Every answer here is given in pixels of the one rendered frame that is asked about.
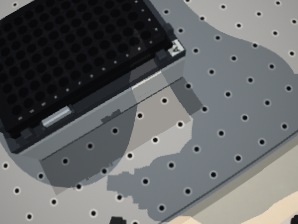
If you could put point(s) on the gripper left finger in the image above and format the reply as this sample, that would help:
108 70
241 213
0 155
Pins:
117 220

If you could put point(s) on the black well plate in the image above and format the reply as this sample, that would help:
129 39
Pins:
23 56

